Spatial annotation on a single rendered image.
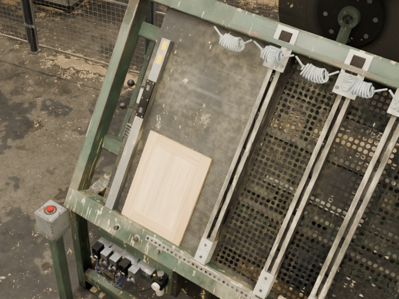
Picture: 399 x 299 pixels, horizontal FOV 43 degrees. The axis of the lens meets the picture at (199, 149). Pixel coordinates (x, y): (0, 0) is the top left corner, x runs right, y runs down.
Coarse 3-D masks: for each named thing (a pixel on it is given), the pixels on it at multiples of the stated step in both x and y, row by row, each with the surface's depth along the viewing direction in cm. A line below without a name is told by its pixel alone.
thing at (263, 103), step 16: (272, 48) 212; (272, 64) 216; (288, 64) 231; (272, 80) 228; (272, 96) 230; (256, 112) 232; (256, 128) 232; (240, 144) 235; (240, 160) 240; (240, 176) 239; (224, 192) 240; (224, 208) 240; (208, 224) 244; (208, 240) 245; (208, 256) 247
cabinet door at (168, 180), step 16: (160, 144) 259; (176, 144) 255; (144, 160) 264; (160, 160) 260; (176, 160) 256; (192, 160) 252; (208, 160) 248; (144, 176) 264; (160, 176) 261; (176, 176) 257; (192, 176) 253; (144, 192) 265; (160, 192) 261; (176, 192) 257; (192, 192) 253; (128, 208) 269; (144, 208) 266; (160, 208) 262; (176, 208) 258; (192, 208) 254; (144, 224) 266; (160, 224) 262; (176, 224) 258; (176, 240) 258
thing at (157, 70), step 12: (168, 48) 253; (156, 72) 256; (156, 84) 258; (144, 120) 262; (132, 132) 263; (132, 144) 264; (132, 156) 267; (120, 168) 268; (120, 180) 268; (120, 192) 272; (108, 204) 272
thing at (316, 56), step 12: (228, 24) 215; (228, 36) 221; (264, 36) 209; (228, 48) 222; (264, 48) 214; (288, 48) 205; (300, 48) 203; (324, 60) 199; (312, 72) 206; (336, 72) 202; (360, 72) 194; (360, 84) 198; (396, 84) 188; (360, 96) 201; (396, 108) 194
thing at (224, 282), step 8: (152, 240) 260; (160, 248) 258; (168, 248) 256; (176, 256) 255; (184, 256) 253; (192, 264) 251; (208, 272) 247; (216, 280) 246; (224, 280) 244; (232, 288) 243; (240, 288) 241; (248, 296) 239
